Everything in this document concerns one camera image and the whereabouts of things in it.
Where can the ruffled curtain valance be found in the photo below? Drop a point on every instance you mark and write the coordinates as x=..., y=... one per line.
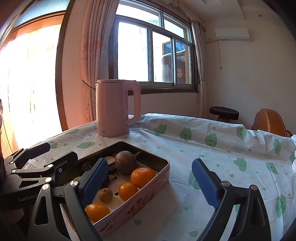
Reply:
x=189, y=14

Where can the brown disc beige top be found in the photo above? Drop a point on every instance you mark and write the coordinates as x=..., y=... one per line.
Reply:
x=110, y=162

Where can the pink tin box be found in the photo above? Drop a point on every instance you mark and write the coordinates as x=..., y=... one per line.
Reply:
x=143, y=201

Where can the brown leather armchair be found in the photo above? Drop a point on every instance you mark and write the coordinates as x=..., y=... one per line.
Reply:
x=269, y=120

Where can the wooden frame sliding window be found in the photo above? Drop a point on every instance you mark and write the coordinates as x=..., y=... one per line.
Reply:
x=134, y=51

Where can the dark foil chocolate ball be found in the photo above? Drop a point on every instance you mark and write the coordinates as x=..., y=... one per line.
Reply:
x=87, y=167

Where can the white air conditioner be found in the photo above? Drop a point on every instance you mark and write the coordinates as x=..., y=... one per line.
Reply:
x=232, y=34

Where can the narrow pale curtain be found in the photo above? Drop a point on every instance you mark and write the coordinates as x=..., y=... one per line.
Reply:
x=200, y=69

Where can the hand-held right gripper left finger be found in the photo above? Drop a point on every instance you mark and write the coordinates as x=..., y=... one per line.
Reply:
x=94, y=180

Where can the large brown round fruit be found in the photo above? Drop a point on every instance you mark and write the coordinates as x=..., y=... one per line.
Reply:
x=126, y=162

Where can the pink cartoon print cup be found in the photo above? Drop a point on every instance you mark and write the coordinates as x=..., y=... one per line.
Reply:
x=294, y=165

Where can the pink floral cloth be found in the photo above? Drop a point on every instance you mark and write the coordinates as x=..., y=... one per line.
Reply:
x=288, y=133

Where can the small orange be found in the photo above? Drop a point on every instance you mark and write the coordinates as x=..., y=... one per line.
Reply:
x=97, y=212
x=128, y=191

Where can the pink electric kettle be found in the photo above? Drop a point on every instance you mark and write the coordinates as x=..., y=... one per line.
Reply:
x=111, y=109

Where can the dark round stool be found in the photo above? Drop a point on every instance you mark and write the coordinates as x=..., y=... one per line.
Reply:
x=223, y=112

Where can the long pink floral curtain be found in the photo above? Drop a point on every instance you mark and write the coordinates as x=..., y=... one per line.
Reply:
x=92, y=51

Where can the wooden frame glass door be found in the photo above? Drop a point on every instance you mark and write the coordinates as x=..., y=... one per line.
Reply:
x=27, y=81

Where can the large orange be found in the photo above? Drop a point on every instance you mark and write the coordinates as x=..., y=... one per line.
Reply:
x=143, y=177

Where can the square ceiling vent light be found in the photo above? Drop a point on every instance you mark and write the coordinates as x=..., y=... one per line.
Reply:
x=212, y=1

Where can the small brown round fruit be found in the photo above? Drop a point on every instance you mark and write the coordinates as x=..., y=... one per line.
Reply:
x=105, y=195

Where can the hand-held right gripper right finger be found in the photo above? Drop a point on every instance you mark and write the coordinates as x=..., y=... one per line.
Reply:
x=205, y=183

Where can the pale paper window decoration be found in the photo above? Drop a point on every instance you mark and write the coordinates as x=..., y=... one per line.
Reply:
x=180, y=73

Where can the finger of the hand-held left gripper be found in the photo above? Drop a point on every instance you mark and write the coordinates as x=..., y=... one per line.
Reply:
x=62, y=162
x=34, y=150

